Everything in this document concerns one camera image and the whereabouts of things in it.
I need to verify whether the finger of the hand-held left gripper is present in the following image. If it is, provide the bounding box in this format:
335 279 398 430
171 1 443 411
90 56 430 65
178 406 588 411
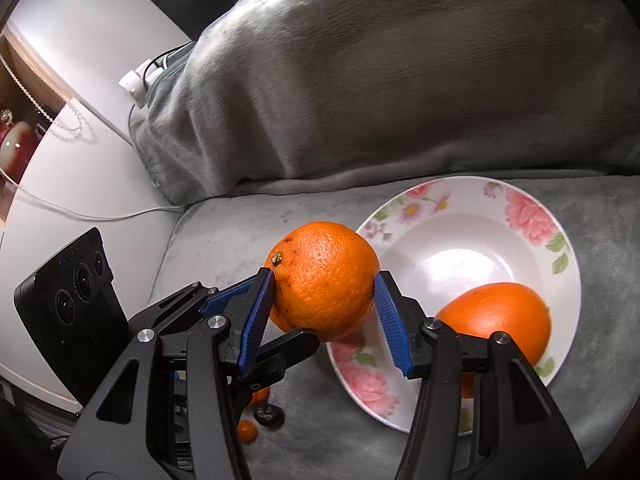
225 327 322 397
127 277 261 335

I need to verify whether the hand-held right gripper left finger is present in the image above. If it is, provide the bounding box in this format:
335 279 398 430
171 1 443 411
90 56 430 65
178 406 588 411
57 267 278 480

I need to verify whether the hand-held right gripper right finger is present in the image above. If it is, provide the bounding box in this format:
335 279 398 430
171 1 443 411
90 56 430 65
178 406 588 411
372 270 588 480

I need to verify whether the large round orange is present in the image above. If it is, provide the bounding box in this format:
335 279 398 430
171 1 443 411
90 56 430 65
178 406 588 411
268 221 381 343

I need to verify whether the white floral plate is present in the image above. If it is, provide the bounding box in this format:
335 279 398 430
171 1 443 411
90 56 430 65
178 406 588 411
326 176 582 436

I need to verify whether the dark wrinkled small fruit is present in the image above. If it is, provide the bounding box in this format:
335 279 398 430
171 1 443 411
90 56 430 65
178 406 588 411
253 405 285 427

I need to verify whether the large smooth orange fruit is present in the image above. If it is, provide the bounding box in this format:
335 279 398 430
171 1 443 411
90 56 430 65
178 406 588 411
434 282 552 401

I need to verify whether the red round ornament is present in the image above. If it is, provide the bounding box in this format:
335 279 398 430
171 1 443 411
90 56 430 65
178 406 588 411
0 120 39 177

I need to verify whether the white plug adapter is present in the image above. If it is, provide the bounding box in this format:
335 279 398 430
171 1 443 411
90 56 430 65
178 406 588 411
119 59 166 107

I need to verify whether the grey plush blanket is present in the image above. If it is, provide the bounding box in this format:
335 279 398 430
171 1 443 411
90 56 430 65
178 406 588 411
131 0 640 480

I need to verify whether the white cabinet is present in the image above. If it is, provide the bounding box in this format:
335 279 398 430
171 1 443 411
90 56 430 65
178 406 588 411
5 0 193 142

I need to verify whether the white cable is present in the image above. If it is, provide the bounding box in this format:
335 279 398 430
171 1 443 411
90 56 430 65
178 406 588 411
0 102 183 222

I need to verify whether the white bead string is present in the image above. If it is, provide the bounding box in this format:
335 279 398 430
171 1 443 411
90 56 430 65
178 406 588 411
0 52 96 143

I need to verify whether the black cable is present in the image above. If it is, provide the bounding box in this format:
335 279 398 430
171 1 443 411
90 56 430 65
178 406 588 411
145 40 196 78

